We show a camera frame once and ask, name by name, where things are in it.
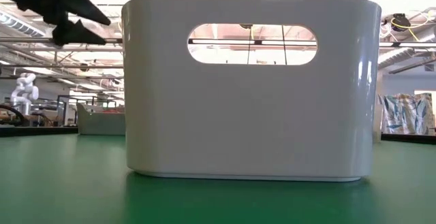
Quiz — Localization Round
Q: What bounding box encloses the colourful patterned cloth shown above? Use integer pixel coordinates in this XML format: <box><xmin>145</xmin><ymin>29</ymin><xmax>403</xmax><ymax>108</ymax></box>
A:
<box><xmin>377</xmin><ymin>93</ymin><xmax>436</xmax><ymax>136</ymax></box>

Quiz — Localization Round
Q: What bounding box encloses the long ceiling light bar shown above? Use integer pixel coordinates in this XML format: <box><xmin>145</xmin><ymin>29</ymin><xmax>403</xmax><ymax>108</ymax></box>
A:
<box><xmin>188</xmin><ymin>39</ymin><xmax>436</xmax><ymax>48</ymax></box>

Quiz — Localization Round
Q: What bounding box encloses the silver ventilation duct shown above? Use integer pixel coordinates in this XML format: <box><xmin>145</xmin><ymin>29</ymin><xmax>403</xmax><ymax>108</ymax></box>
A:
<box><xmin>0</xmin><ymin>11</ymin><xmax>47</xmax><ymax>38</ymax></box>
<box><xmin>376</xmin><ymin>29</ymin><xmax>436</xmax><ymax>70</ymax></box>

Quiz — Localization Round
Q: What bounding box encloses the large white plastic basket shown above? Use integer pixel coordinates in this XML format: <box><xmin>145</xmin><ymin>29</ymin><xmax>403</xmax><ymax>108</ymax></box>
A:
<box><xmin>121</xmin><ymin>0</ymin><xmax>382</xmax><ymax>183</ymax></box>

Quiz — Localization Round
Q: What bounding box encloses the white upright panel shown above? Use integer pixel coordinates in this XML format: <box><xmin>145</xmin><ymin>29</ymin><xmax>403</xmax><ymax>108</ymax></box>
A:
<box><xmin>373</xmin><ymin>103</ymin><xmax>384</xmax><ymax>144</ymax></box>

